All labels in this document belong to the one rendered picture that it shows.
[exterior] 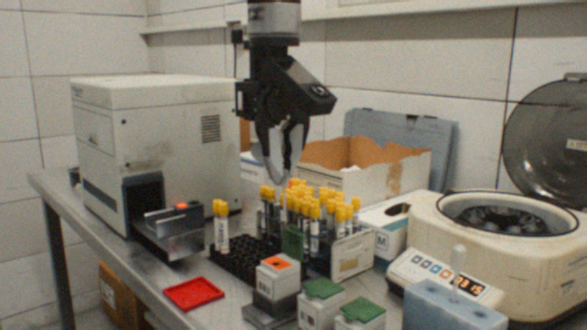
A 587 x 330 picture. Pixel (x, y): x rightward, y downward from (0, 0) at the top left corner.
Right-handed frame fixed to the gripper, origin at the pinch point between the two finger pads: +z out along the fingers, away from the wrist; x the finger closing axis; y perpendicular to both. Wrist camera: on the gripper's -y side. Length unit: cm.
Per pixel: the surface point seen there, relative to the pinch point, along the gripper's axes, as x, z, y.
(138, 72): -47, -9, 163
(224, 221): 3.7, 9.3, 11.2
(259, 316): 9.7, 16.1, -6.2
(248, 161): -30, 12, 51
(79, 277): -9, 87, 164
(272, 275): 7.8, 10.5, -6.7
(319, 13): -48, -28, 41
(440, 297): 0.8, 7.6, -26.8
